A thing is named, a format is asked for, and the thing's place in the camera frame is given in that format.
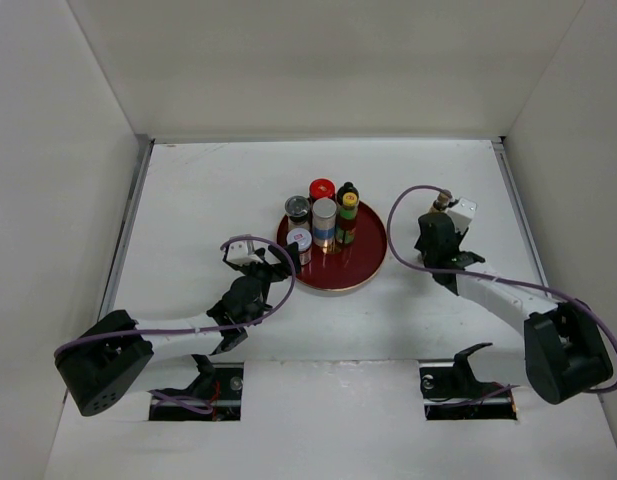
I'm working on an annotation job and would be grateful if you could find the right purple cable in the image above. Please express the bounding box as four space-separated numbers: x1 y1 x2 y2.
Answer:
386 184 617 406

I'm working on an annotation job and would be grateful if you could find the white lid spice jar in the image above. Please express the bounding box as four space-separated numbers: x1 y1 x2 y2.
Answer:
286 228 312 266

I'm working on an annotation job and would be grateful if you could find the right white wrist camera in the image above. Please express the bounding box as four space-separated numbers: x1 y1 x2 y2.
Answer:
445 198 478 234

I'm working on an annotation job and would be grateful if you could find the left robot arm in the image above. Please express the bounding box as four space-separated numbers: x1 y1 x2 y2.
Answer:
54 236 301 417

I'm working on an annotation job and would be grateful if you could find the purple cable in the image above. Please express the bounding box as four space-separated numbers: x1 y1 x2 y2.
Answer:
53 235 297 415
386 184 617 406

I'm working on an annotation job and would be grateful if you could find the silver lid blue label jar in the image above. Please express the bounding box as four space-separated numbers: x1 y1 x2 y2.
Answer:
312 198 337 251

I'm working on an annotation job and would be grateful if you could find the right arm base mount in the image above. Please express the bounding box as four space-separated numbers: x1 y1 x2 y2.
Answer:
419 342 517 421

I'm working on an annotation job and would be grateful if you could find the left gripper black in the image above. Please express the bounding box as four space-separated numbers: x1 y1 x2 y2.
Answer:
236 242 299 300

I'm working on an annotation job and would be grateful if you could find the white bottle black cap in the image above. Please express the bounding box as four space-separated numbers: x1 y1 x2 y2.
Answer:
337 181 359 198

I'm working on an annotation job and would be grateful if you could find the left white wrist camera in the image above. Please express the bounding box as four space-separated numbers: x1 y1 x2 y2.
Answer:
235 240 258 266

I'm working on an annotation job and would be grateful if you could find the small yellow label bottle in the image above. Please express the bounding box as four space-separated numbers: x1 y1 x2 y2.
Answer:
429 190 453 213

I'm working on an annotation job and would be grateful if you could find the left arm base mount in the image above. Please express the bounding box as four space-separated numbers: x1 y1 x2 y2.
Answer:
148 355 244 422

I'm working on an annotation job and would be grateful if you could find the red lid sauce jar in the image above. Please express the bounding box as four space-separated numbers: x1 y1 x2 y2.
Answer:
309 178 337 203

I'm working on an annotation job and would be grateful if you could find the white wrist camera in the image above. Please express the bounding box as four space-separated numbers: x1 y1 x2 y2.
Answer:
445 198 478 234
235 240 258 266

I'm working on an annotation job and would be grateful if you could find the red round tray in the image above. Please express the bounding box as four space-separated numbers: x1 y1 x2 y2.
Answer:
276 201 387 291

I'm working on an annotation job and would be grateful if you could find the red sauce bottle green label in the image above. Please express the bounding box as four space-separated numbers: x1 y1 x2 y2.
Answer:
335 192 359 246

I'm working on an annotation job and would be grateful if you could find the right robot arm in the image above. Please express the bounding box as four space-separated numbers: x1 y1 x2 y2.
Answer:
415 213 613 404

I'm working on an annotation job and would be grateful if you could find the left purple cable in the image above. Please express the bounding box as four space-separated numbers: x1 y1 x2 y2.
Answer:
53 235 297 415

